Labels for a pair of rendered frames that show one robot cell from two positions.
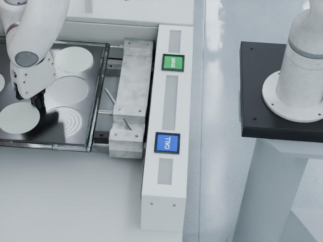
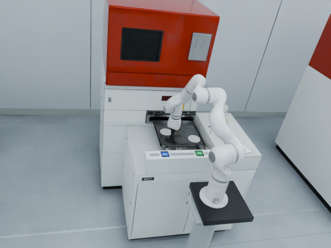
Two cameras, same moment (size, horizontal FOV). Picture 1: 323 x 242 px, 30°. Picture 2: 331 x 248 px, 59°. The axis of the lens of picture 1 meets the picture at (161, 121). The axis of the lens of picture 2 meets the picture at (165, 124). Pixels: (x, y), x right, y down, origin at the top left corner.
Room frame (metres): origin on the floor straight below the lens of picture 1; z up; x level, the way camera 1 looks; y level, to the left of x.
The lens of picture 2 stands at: (0.28, -1.54, 2.24)
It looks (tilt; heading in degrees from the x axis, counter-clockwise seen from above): 32 degrees down; 71
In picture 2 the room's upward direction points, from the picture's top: 10 degrees clockwise
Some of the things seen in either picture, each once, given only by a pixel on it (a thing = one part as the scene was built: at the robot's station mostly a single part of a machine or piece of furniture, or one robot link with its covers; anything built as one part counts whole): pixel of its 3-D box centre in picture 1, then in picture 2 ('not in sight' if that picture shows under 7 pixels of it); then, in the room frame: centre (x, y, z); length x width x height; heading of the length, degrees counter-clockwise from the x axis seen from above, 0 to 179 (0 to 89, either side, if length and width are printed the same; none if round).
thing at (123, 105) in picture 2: not in sight; (152, 105); (0.87, 0.57, 1.02); 0.82 x 0.03 x 0.40; 179
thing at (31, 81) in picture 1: (31, 68); (174, 121); (0.99, 0.30, 1.03); 0.10 x 0.07 x 0.11; 140
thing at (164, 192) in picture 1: (169, 119); (181, 161); (0.98, -0.02, 0.89); 0.55 x 0.09 x 0.14; 179
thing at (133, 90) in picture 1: (132, 99); not in sight; (1.06, 0.08, 0.87); 0.36 x 0.08 x 0.03; 179
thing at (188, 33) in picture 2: not in sight; (152, 36); (0.88, 0.88, 1.52); 0.81 x 0.75 x 0.59; 179
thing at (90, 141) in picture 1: (98, 93); (183, 145); (1.05, 0.16, 0.90); 0.38 x 0.01 x 0.01; 179
